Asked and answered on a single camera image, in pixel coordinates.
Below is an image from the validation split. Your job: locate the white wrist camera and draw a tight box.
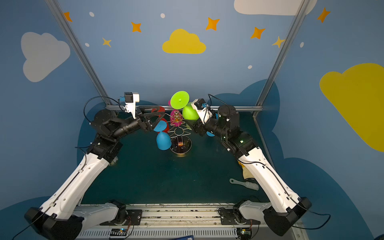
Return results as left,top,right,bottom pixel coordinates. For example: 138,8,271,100
192,99,213,125
120,92,140,119

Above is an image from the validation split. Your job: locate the aluminium frame post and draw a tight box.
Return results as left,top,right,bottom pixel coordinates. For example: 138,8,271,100
45,0,122,111
253,0,311,121

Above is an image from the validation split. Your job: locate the yellow black work glove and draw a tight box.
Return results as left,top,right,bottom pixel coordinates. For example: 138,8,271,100
238,162,255,181

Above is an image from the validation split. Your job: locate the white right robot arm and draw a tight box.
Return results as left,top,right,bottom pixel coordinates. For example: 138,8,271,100
190,99,312,236

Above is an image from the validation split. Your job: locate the aluminium frame right post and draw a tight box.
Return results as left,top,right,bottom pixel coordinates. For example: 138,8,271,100
253,0,311,121

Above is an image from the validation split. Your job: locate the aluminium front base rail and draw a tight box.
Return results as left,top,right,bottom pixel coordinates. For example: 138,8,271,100
77,203,309,240

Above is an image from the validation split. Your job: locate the green wine glass front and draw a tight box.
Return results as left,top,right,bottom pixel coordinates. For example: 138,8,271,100
170,91,199,120

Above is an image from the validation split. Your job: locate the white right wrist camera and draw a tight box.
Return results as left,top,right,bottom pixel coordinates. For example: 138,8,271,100
192,99,213,125

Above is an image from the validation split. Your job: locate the aluminium frame left post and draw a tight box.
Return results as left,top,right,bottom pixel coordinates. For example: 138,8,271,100
45,0,122,111

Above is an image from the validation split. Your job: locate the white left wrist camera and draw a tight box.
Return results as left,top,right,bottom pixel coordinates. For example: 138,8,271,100
120,92,140,119

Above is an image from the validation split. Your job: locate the grey cleaning brush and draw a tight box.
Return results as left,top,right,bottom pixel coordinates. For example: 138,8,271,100
229,179,260,191

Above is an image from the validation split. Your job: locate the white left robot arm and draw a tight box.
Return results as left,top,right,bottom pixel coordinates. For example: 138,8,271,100
25,106,165,240

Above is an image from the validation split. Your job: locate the blue wine glass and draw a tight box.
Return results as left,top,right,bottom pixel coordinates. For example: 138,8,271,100
207,113,219,137
154,120,172,151

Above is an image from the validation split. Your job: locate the aluminium frame back rail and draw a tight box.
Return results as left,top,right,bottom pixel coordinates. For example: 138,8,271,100
105,104,264,112

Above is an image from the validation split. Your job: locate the pink wine glass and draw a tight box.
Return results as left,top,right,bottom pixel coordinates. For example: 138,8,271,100
169,100,185,127

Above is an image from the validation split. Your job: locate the gold wire glass rack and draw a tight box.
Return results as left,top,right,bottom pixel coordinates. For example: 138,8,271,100
166,112,192,157

